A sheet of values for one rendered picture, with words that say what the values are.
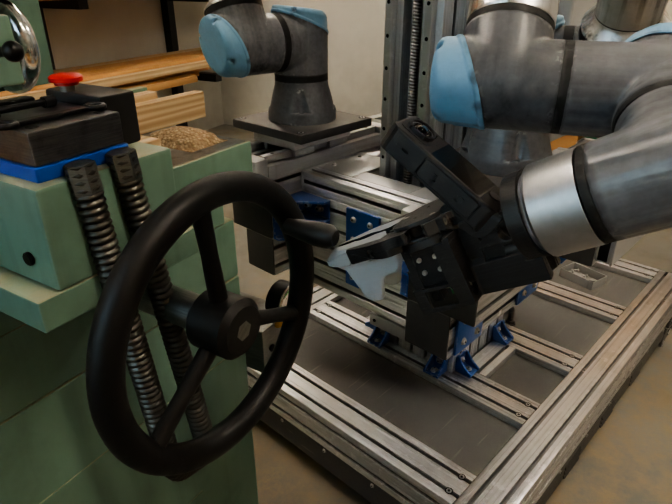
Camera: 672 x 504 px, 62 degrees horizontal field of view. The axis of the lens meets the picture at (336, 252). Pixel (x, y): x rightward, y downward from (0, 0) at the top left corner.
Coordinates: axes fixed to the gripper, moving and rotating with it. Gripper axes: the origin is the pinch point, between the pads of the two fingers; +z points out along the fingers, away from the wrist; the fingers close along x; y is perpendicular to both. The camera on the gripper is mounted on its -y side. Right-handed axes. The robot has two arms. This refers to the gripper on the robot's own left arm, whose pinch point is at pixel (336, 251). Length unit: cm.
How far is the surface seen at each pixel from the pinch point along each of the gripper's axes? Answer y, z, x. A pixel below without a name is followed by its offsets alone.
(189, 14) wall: -144, 253, 277
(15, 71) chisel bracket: -31.2, 22.6, -7.6
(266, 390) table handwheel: 11.0, 12.6, -5.8
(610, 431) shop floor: 90, 17, 93
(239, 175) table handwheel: -10.7, 0.1, -7.2
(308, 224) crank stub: -3.8, 0.3, -1.5
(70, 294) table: -7.8, 11.9, -19.7
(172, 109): -25.4, 30.6, 17.2
